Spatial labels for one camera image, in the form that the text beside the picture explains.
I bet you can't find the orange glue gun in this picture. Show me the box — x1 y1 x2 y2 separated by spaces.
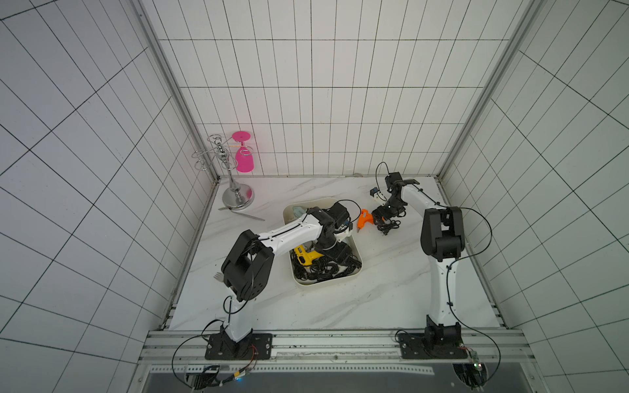
356 209 401 235

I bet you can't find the yellow glue gun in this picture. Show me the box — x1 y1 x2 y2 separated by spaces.
293 245 324 267

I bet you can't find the large mint glue gun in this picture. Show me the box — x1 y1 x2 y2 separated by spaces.
292 206 306 219

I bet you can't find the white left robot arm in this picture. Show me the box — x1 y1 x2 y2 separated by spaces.
205 201 362 360

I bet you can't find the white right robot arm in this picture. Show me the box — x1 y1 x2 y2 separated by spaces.
371 172 468 360

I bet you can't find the cream plastic storage tray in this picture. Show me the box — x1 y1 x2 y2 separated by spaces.
283 197 363 287

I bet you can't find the chrome glass holder stand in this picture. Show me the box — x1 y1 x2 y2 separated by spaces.
192 134 255 211

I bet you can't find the pink plastic wine glass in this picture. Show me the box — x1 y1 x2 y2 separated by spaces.
233 130 255 174

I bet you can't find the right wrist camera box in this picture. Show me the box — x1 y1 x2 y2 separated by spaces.
385 172 403 193

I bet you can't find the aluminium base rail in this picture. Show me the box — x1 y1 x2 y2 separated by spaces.
139 328 537 377

